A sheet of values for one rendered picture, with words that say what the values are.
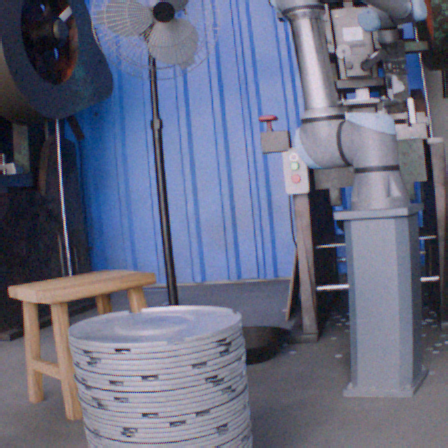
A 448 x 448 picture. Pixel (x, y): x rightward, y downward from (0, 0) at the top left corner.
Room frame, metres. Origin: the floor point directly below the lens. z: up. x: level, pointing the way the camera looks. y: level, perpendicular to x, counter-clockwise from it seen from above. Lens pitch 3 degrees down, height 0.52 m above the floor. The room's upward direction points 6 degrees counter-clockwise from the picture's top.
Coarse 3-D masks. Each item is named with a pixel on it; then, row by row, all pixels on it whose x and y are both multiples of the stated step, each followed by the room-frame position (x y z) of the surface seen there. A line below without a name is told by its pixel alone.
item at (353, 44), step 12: (336, 12) 2.15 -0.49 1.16; (348, 12) 2.14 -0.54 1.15; (336, 24) 2.15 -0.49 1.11; (348, 24) 2.14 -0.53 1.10; (336, 36) 2.15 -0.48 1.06; (348, 36) 2.14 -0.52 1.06; (360, 36) 2.13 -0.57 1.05; (372, 36) 2.12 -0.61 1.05; (336, 48) 2.15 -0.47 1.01; (348, 48) 2.13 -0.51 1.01; (360, 48) 2.13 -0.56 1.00; (372, 48) 2.12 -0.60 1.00; (348, 60) 2.12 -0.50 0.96; (360, 60) 2.10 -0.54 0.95; (348, 72) 2.12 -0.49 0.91; (360, 72) 2.11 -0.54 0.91; (372, 72) 2.11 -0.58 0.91
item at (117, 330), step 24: (120, 312) 1.11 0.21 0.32; (144, 312) 1.12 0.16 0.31; (168, 312) 1.10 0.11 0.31; (192, 312) 1.08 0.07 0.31; (216, 312) 1.07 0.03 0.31; (72, 336) 0.95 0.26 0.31; (96, 336) 0.93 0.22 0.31; (120, 336) 0.92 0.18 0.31; (144, 336) 0.91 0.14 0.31; (168, 336) 0.90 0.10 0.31; (192, 336) 0.86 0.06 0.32
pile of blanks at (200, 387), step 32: (96, 352) 0.86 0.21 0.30; (128, 352) 0.85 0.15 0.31; (160, 352) 0.85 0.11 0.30; (192, 352) 0.86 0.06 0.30; (224, 352) 0.91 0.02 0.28; (96, 384) 0.87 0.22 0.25; (128, 384) 0.85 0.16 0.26; (160, 384) 0.84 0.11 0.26; (192, 384) 0.86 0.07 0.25; (224, 384) 0.89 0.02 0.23; (96, 416) 0.90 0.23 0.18; (128, 416) 0.85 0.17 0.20; (160, 416) 0.85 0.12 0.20; (192, 416) 0.85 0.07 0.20; (224, 416) 0.89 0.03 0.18
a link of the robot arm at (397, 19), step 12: (324, 0) 1.44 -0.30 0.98; (336, 0) 1.44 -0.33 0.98; (360, 0) 1.46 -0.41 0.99; (372, 0) 1.50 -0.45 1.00; (384, 0) 1.52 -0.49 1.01; (396, 0) 1.56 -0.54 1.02; (408, 0) 1.63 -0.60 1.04; (420, 0) 1.65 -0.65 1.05; (384, 12) 1.61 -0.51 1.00; (396, 12) 1.60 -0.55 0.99; (408, 12) 1.63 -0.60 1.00; (420, 12) 1.64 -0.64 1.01; (396, 24) 1.72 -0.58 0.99
